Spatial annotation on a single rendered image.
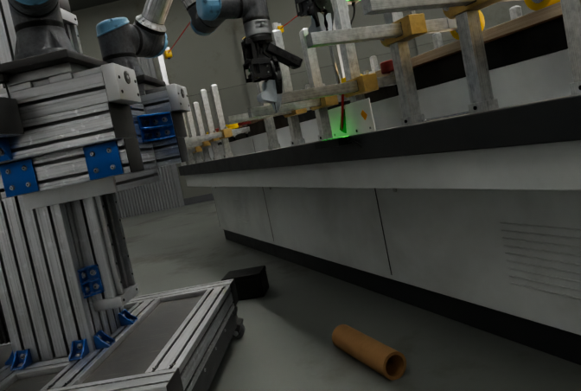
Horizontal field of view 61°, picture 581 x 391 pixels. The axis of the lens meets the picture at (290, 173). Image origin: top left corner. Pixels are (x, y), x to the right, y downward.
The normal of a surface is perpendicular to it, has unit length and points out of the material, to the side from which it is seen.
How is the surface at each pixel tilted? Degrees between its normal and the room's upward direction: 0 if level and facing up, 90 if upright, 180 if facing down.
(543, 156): 90
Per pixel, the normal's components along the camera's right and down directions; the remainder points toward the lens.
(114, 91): -0.07, 0.07
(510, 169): -0.89, 0.21
